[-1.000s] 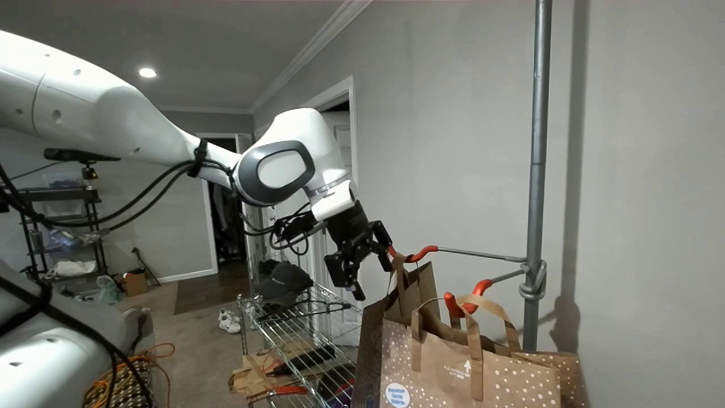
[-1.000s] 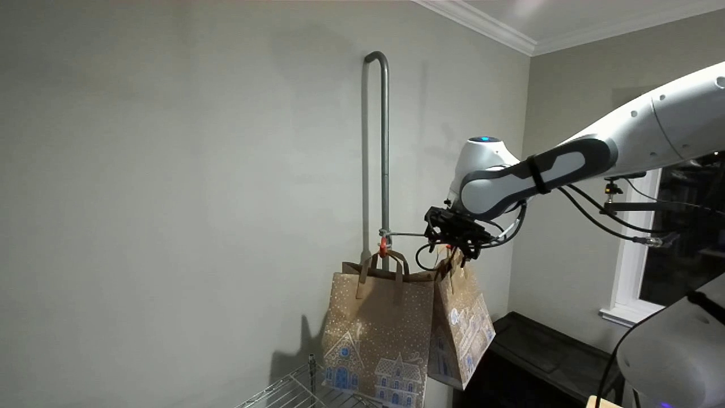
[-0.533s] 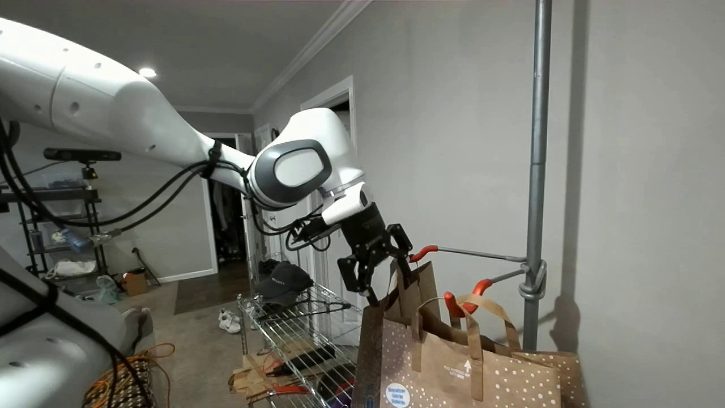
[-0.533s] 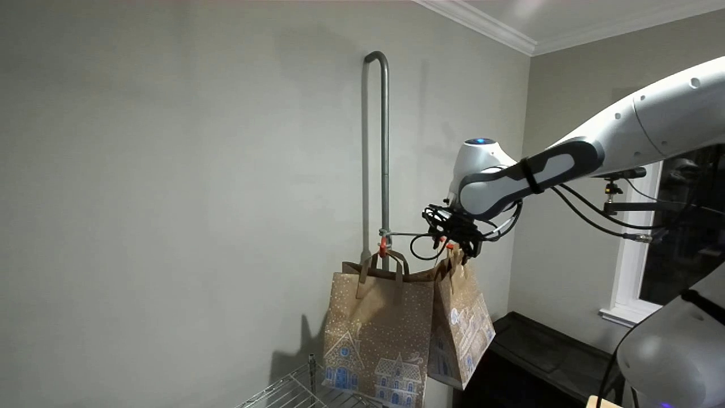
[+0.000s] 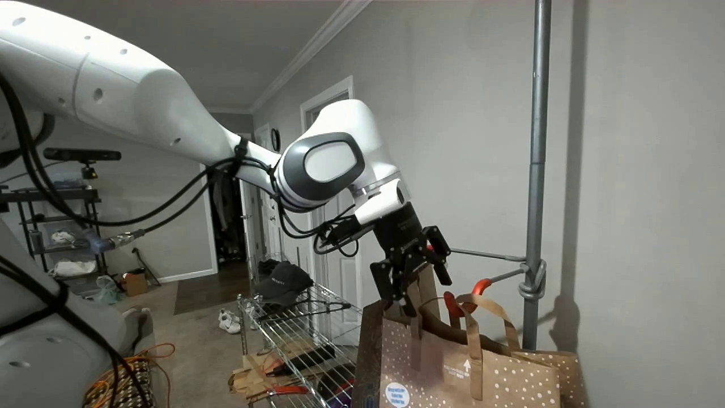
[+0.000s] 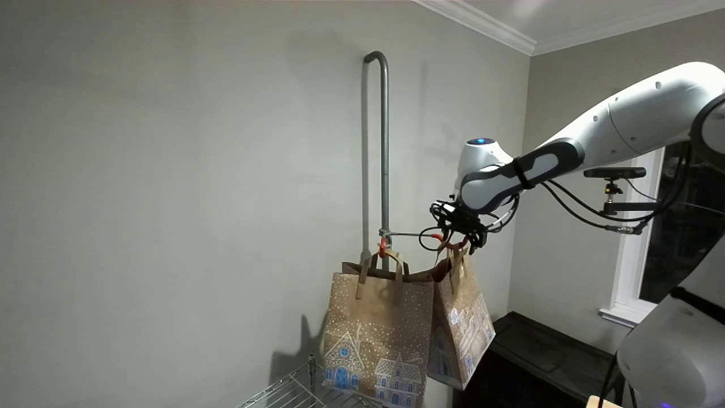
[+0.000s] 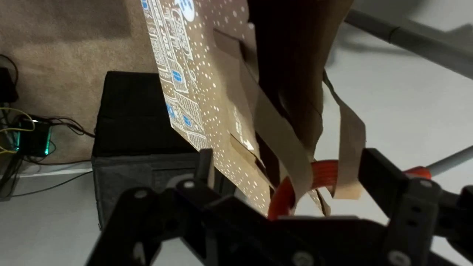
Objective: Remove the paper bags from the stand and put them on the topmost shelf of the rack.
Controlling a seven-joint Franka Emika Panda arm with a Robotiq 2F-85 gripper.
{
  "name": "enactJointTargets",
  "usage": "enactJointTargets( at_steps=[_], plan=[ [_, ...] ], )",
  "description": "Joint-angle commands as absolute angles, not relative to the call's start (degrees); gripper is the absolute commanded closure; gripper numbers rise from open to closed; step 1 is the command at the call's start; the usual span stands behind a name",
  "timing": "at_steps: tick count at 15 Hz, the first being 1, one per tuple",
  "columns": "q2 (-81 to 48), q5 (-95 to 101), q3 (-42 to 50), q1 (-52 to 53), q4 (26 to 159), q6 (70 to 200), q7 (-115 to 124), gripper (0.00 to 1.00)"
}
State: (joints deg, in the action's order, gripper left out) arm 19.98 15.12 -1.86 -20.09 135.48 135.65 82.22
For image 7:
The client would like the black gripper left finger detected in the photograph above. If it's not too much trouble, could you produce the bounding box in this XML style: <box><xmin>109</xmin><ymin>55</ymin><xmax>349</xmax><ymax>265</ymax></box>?
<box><xmin>87</xmin><ymin>146</ymin><xmax>268</xmax><ymax>266</ymax></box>

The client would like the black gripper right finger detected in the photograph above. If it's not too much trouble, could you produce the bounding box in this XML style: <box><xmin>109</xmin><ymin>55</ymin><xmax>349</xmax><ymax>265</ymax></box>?
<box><xmin>358</xmin><ymin>146</ymin><xmax>473</xmax><ymax>266</ymax></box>

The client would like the brown dotted paper bag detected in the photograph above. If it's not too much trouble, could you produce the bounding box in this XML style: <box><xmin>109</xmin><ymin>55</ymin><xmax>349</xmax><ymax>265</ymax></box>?
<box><xmin>139</xmin><ymin>0</ymin><xmax>370</xmax><ymax>219</ymax></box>

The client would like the green electronic device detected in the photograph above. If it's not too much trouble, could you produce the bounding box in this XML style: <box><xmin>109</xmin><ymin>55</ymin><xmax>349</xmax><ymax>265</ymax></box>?
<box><xmin>13</xmin><ymin>117</ymin><xmax>55</xmax><ymax>160</ymax></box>

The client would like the black floor cable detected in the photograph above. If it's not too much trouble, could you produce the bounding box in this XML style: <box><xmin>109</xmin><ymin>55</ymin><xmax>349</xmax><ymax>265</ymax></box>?
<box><xmin>0</xmin><ymin>53</ymin><xmax>96</xmax><ymax>200</ymax></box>

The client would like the yellow cable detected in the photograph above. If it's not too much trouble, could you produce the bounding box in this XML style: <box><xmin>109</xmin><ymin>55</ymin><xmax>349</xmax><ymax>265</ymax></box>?
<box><xmin>0</xmin><ymin>105</ymin><xmax>37</xmax><ymax>155</ymax></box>

